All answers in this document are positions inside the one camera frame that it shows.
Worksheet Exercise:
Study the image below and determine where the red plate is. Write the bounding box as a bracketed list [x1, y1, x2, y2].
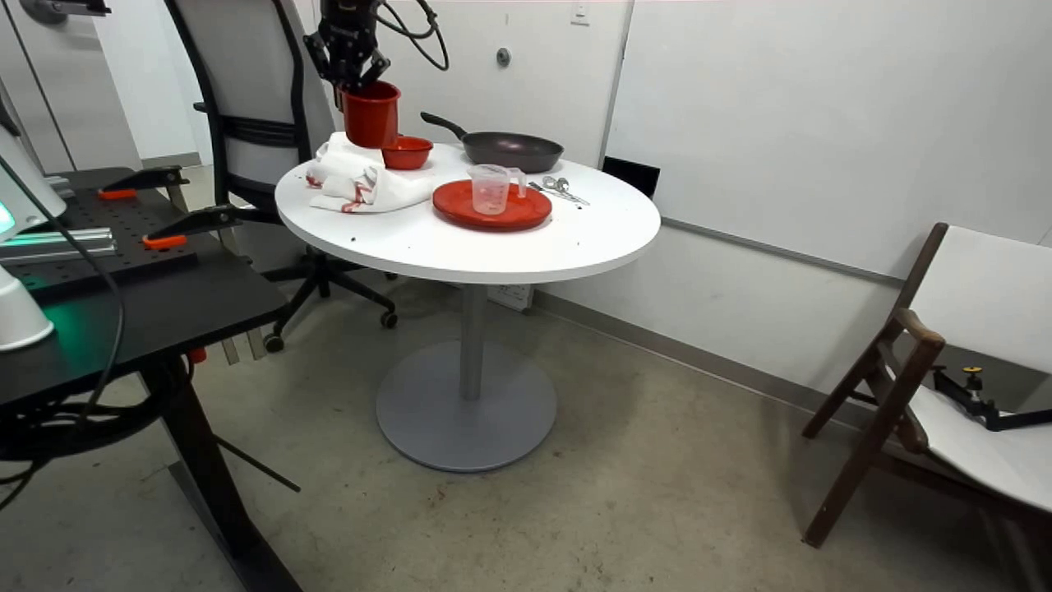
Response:
[429, 180, 553, 235]

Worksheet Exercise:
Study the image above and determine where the black orange clamp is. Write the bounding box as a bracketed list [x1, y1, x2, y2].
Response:
[140, 205, 267, 255]
[95, 167, 187, 202]

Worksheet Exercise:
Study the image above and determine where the round white table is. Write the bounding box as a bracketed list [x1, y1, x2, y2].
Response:
[276, 163, 659, 473]

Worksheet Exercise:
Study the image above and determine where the dark frying pan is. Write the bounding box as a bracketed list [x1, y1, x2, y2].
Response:
[425, 111, 563, 176]

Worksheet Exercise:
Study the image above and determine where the black cable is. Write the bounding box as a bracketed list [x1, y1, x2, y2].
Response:
[0, 163, 127, 513]

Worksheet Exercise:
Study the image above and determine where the clear plastic cup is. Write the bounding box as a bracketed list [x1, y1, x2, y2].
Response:
[469, 165, 508, 214]

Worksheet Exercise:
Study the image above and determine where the black robot desk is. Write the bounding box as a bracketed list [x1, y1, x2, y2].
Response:
[0, 163, 305, 592]

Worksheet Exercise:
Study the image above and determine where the red mug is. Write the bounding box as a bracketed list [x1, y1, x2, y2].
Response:
[337, 84, 400, 147]

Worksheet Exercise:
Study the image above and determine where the grey mesh office chair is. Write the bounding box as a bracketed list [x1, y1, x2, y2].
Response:
[162, 0, 400, 354]

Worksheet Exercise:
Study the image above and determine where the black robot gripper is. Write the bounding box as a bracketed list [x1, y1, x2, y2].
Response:
[305, 0, 381, 87]

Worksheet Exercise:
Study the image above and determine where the metal spoon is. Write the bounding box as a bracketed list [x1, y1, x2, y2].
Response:
[541, 177, 588, 206]

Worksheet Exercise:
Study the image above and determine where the wooden folding chair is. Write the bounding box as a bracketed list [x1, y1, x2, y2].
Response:
[803, 225, 1052, 592]

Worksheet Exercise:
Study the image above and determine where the white red striped towel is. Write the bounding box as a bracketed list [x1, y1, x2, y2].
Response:
[303, 133, 434, 214]

